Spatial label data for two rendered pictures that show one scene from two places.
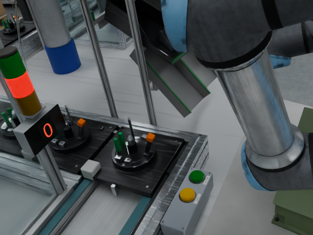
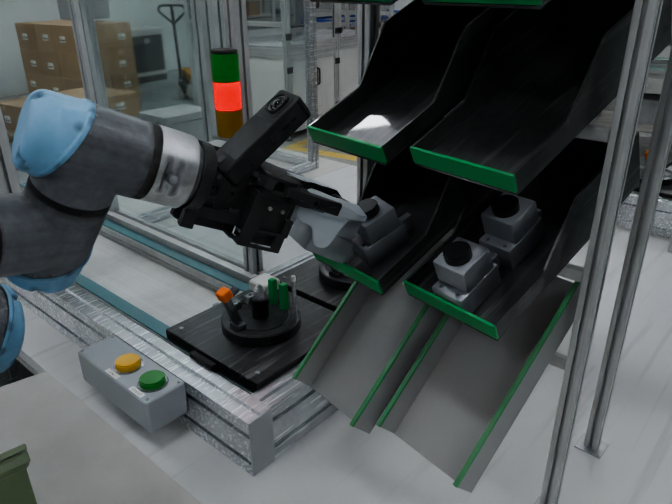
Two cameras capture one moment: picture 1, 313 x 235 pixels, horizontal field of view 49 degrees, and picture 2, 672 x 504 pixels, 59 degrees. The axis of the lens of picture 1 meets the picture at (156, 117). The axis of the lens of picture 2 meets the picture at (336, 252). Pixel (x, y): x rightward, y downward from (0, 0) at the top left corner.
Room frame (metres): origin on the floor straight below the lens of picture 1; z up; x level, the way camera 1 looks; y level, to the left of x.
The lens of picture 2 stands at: (1.06, -0.78, 1.53)
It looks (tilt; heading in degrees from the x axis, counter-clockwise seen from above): 25 degrees down; 98
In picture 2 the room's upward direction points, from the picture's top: straight up
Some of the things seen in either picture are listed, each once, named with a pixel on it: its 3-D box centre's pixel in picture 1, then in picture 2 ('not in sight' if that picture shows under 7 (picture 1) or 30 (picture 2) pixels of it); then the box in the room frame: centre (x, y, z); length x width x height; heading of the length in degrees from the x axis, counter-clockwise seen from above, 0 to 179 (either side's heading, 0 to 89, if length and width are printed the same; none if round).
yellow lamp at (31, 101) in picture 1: (27, 101); (229, 122); (0.71, 0.29, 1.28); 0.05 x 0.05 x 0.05
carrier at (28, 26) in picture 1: (11, 24); not in sight; (2.18, 0.79, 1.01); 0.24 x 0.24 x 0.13; 57
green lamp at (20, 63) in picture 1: (10, 63); (225, 67); (0.71, 0.29, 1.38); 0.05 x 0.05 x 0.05
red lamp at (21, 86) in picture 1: (19, 83); (227, 95); (0.71, 0.29, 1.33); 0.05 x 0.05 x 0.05
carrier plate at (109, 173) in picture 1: (134, 157); (261, 329); (0.80, 0.09, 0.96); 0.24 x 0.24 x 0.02; 57
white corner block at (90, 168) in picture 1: (91, 169); (265, 288); (0.77, 0.23, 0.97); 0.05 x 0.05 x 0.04; 57
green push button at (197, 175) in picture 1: (196, 177); (152, 382); (0.67, -0.08, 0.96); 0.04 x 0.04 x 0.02
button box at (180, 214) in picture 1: (188, 203); (131, 380); (0.61, -0.04, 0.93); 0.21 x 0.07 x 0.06; 147
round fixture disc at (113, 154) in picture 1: (133, 153); (261, 320); (0.80, 0.09, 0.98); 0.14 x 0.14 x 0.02
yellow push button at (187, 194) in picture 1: (187, 195); (128, 364); (0.61, -0.04, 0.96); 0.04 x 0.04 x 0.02
